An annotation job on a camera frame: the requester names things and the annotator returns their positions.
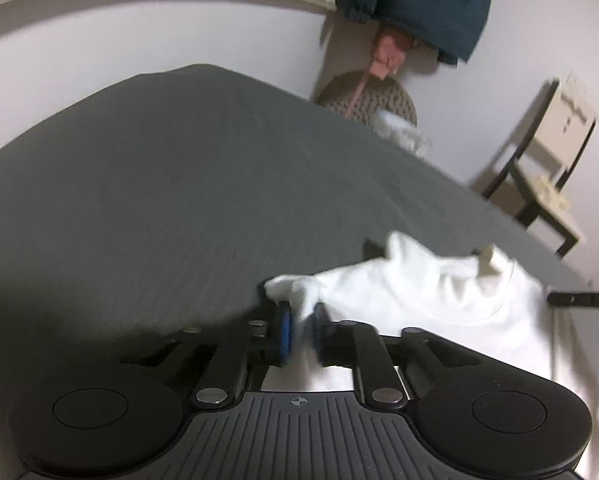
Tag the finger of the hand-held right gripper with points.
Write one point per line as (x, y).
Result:
(579, 299)

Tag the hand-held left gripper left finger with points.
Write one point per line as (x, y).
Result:
(284, 332)

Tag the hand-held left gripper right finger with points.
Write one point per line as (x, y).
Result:
(319, 335)

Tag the white long-sleeved shirt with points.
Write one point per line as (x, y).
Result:
(429, 290)

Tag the cream black chair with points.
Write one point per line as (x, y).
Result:
(564, 130)

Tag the white crumpled cloth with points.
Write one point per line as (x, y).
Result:
(402, 132)

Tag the dark teal jacket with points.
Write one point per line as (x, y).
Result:
(429, 0)

